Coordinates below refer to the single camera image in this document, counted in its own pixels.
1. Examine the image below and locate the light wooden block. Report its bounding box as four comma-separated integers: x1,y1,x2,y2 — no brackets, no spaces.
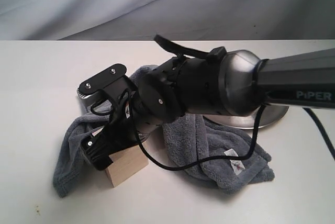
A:
105,145,149,187

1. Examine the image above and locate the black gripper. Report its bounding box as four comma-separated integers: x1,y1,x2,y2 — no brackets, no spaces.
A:
81,95,141,171

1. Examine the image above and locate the grey backdrop cloth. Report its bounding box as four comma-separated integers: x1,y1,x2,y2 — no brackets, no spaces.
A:
1,0,334,40

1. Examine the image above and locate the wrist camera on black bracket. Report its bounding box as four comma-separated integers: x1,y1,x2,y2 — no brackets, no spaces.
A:
77,63,137,107

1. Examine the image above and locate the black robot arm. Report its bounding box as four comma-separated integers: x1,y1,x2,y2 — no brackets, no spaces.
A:
78,47,334,170

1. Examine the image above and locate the round stainless steel plate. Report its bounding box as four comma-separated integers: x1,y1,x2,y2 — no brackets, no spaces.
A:
203,105,289,130

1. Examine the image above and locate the blue-grey fleece towel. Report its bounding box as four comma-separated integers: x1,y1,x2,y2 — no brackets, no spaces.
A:
51,63,276,199

